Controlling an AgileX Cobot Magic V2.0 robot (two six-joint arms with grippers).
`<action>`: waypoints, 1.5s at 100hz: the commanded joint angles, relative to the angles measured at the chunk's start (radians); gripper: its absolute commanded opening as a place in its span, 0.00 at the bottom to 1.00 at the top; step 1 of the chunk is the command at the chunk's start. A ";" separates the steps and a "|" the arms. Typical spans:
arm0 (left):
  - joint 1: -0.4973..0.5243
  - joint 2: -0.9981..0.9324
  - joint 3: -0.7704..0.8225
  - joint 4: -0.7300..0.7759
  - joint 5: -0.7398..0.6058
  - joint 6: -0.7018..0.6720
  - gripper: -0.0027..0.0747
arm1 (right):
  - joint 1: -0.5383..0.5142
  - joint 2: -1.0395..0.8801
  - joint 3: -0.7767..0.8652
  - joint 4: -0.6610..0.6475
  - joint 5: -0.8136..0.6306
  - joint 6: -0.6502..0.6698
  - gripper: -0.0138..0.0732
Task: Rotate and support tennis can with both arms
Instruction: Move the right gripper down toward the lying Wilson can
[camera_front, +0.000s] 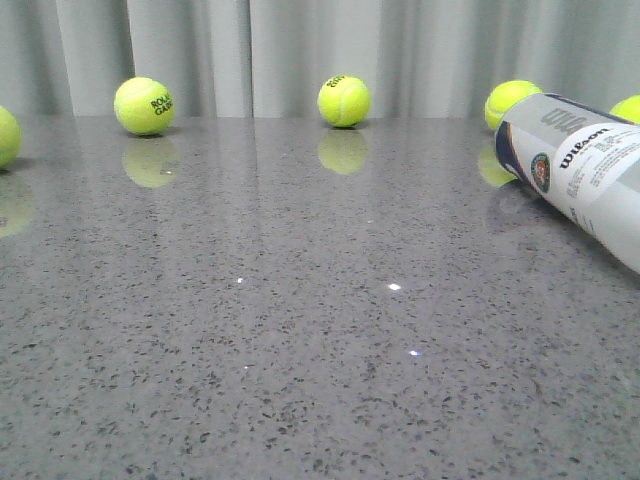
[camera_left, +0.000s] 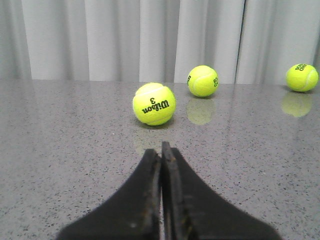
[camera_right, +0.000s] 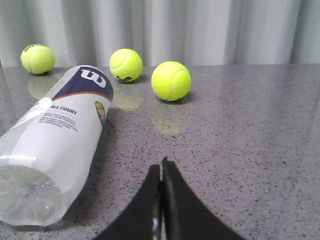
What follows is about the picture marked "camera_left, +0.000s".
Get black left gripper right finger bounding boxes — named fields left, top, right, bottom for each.
left=161, top=141, right=281, bottom=240

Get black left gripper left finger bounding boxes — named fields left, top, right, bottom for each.
left=57, top=149, right=161, bottom=240

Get Wilson 3 tennis ball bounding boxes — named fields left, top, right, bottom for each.
left=132, top=82, right=176, bottom=126

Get yellow tennis ball middle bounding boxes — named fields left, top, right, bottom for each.
left=187, top=65, right=219, bottom=98

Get yellow tennis ball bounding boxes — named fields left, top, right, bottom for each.
left=187, top=65, right=219, bottom=98
left=286, top=63, right=319, bottom=92

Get yellow tennis ball far right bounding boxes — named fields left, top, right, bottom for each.
left=286, top=63, right=319, bottom=92

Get white pleated curtain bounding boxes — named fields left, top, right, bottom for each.
left=0, top=0, right=320, bottom=84

